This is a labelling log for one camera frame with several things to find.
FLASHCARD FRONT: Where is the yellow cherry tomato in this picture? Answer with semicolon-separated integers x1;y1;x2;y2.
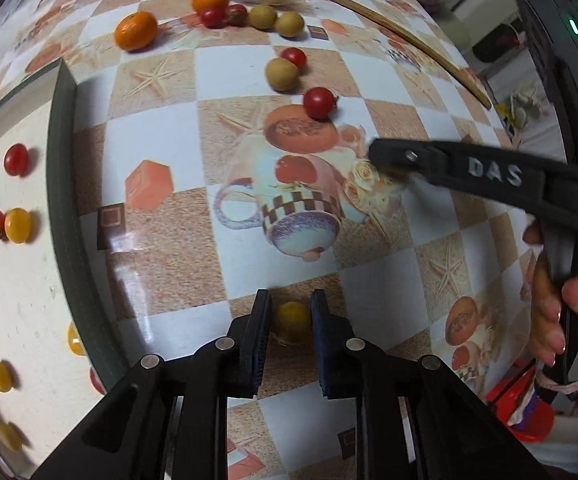
4;208;33;244

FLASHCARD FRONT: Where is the red tomato right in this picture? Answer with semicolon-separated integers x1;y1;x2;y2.
89;367;106;396

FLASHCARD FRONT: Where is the dark red tomato near tangerine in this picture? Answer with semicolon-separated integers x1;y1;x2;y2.
225;4;249;27

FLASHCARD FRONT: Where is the green longan bowl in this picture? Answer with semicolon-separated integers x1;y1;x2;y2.
248;4;277;30
275;11;305;39

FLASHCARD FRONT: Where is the yellow tomato middle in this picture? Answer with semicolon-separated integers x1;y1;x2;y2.
66;322;86;356

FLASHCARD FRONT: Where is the bare right hand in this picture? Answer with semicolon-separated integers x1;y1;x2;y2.
522;221;578;386

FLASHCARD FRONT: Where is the yellow tomato under gripper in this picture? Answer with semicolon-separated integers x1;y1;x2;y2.
0;424;23;453
0;361;14;393

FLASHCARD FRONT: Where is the white tray green rim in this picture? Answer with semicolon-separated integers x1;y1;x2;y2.
0;61;128;479

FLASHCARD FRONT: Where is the large orange tangerine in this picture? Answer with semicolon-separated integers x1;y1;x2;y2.
113;11;159;52

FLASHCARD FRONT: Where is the red tomato bottom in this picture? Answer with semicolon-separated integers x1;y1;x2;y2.
4;143;30;177

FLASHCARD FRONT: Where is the green longan upper middle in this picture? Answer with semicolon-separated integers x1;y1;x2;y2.
265;58;300;92

